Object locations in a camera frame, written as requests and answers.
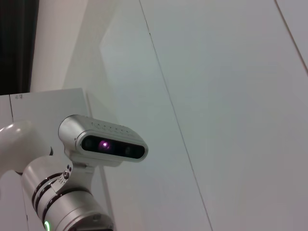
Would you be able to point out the black curtain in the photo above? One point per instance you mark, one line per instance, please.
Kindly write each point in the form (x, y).
(16, 43)

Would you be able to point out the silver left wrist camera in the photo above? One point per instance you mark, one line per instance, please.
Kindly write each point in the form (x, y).
(108, 142)

